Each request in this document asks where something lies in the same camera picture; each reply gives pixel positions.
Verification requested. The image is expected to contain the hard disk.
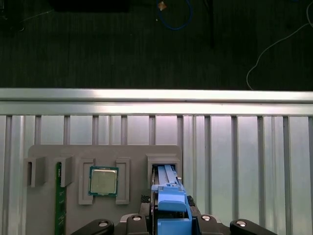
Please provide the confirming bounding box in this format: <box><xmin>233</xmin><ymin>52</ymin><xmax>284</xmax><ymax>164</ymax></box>
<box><xmin>151</xmin><ymin>164</ymin><xmax>200</xmax><ymax>235</ymax></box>

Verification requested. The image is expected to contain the white floor cable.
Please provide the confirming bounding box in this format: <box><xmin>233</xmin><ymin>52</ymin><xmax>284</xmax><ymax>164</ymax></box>
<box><xmin>246</xmin><ymin>21</ymin><xmax>313</xmax><ymax>91</ymax></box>

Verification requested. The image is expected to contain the silver CPU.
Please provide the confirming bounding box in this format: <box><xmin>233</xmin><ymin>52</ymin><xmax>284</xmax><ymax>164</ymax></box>
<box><xmin>88</xmin><ymin>166</ymin><xmax>120</xmax><ymax>196</ymax></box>

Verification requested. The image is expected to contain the blue floor cable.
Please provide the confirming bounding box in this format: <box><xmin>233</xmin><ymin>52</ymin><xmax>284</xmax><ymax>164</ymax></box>
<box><xmin>157</xmin><ymin>0</ymin><xmax>194</xmax><ymax>31</ymax></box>

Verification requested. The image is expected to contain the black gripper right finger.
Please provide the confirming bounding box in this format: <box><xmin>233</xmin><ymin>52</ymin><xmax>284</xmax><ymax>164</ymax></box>
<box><xmin>187</xmin><ymin>195</ymin><xmax>272</xmax><ymax>235</ymax></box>

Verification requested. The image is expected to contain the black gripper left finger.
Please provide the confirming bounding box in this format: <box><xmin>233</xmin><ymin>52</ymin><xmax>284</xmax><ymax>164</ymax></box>
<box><xmin>70</xmin><ymin>193</ymin><xmax>151</xmax><ymax>235</ymax></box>

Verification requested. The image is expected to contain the grey parts rack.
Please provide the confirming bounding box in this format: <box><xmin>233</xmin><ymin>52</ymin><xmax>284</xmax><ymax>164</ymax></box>
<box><xmin>23</xmin><ymin>144</ymin><xmax>183</xmax><ymax>235</ymax></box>

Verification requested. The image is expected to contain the green RAM stick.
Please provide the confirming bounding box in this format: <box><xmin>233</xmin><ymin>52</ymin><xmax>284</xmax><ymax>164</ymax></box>
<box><xmin>54</xmin><ymin>161</ymin><xmax>68</xmax><ymax>235</ymax></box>

